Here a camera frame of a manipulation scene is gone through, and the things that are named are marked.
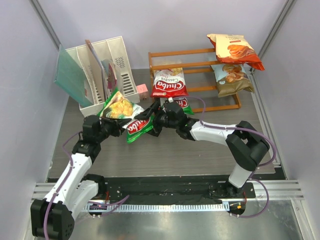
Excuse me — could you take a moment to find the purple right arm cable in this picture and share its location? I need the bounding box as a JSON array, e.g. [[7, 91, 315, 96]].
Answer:
[[172, 96, 278, 220]]

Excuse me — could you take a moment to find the brown flat board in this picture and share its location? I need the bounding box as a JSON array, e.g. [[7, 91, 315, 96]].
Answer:
[[85, 39, 108, 102]]

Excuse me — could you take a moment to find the teal green folder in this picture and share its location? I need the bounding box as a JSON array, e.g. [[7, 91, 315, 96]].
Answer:
[[54, 45, 94, 107]]

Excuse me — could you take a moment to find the red Chuba chips bag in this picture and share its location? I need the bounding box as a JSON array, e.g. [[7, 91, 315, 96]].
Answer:
[[150, 67, 189, 98]]

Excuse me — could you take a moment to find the light blue cassava chips bag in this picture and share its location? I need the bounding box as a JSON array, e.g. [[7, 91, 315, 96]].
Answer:
[[211, 63, 255, 97]]

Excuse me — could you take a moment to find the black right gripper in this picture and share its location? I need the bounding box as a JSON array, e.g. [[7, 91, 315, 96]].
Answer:
[[135, 101, 179, 137]]

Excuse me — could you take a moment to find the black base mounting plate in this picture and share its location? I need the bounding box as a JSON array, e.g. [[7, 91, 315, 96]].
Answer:
[[97, 175, 256, 205]]

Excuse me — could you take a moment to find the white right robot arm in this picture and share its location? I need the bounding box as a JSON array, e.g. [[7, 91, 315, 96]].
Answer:
[[134, 100, 270, 198]]

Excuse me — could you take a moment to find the beige orange cassava chips bag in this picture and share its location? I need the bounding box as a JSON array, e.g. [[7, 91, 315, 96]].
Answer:
[[207, 33, 265, 71]]

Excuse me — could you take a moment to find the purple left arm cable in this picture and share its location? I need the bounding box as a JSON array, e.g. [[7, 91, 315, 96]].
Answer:
[[43, 131, 131, 238]]

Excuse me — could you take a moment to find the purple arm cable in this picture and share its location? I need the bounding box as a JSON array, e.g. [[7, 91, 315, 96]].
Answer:
[[43, 131, 131, 238], [172, 96, 278, 220]]

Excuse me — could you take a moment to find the pink patterned booklet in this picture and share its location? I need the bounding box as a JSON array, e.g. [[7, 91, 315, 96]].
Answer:
[[101, 59, 121, 97]]

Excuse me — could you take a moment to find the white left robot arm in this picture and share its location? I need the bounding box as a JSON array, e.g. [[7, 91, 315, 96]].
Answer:
[[30, 115, 131, 240]]

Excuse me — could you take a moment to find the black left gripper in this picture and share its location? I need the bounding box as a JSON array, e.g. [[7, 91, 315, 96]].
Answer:
[[95, 116, 132, 143]]

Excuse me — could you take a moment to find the cream plastic file organizer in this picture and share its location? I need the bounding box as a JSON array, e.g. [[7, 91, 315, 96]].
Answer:
[[66, 36, 140, 117]]

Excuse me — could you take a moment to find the orange wooden shelf rack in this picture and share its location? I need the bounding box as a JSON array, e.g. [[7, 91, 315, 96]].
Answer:
[[148, 48, 242, 113]]

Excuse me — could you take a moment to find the small pink box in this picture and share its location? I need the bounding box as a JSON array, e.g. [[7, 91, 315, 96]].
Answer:
[[136, 84, 149, 100]]

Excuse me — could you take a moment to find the green Chuba bag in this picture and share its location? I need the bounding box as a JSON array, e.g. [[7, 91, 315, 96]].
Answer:
[[160, 97, 194, 115], [97, 87, 154, 144]]

